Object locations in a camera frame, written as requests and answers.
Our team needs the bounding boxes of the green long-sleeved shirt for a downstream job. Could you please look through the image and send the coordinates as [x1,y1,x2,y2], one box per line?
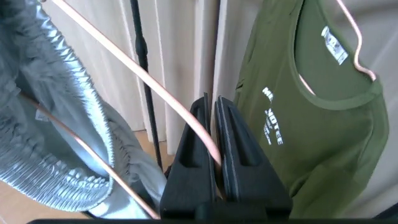
[233,0,390,219]

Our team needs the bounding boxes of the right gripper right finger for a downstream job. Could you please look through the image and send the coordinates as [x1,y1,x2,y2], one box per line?
[214,95,294,218]

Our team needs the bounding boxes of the beige curtain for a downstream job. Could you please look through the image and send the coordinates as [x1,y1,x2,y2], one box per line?
[41,0,398,219]

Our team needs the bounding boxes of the black clothes rack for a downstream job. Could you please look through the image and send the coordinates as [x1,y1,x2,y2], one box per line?
[129,0,165,171]

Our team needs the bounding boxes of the pale grey shorts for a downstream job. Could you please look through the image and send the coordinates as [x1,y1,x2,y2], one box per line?
[0,0,168,220]

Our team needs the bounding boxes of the pink clothes hanger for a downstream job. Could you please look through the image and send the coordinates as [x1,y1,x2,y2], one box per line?
[297,0,377,96]
[17,0,224,220]

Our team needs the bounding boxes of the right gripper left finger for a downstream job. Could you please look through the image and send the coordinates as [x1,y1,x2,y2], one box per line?
[159,92,219,218]

